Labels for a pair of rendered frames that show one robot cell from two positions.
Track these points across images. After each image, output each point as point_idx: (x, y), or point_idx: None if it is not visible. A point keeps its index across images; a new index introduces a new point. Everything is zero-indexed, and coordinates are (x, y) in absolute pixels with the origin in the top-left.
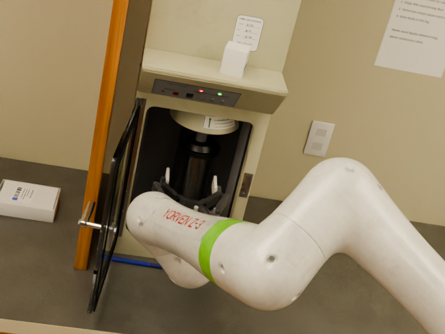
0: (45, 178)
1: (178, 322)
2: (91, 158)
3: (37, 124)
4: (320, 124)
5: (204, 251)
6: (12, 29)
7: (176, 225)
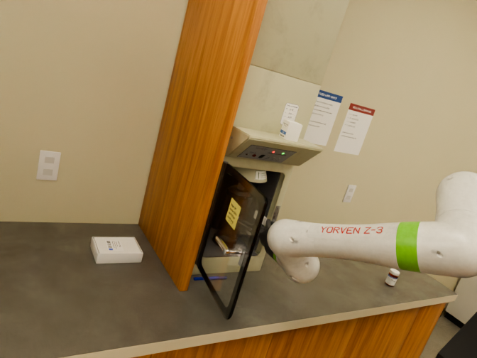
0: (112, 233)
1: (264, 311)
2: (202, 206)
3: (98, 195)
4: None
5: (406, 246)
6: (85, 126)
7: (346, 235)
